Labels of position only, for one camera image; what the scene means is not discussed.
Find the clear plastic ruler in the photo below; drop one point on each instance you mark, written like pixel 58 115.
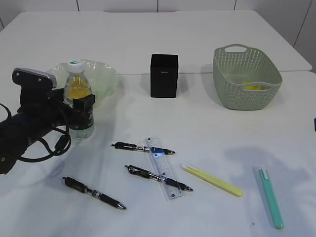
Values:
pixel 162 167

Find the yellow pear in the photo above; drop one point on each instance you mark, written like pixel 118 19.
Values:
pixel 77 87

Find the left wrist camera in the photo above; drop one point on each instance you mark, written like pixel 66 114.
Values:
pixel 34 85

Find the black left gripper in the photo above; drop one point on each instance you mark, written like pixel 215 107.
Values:
pixel 42 109

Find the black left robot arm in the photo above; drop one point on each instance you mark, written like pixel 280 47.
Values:
pixel 14 143

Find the yellow waste paper wrapper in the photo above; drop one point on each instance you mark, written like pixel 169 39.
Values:
pixel 246 85

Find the mint green pen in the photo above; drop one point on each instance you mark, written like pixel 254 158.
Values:
pixel 271 199

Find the black pen lower left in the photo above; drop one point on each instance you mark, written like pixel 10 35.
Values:
pixel 82 188

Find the black pen upper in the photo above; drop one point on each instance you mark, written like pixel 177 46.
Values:
pixel 134 147

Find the yellow pen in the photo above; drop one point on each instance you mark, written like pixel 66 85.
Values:
pixel 219 183

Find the green ruffled glass plate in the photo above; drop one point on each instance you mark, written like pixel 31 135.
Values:
pixel 101 77

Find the black pen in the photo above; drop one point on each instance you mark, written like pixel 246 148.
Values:
pixel 149 175
pixel 82 188
pixel 134 147

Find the clear water bottle green label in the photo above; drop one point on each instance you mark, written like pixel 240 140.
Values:
pixel 79 132

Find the black pen middle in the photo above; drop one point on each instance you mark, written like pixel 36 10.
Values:
pixel 149 175

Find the black square pen holder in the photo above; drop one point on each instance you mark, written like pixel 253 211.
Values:
pixel 163 75

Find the green woven plastic basket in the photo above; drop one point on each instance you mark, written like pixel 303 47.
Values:
pixel 236 62

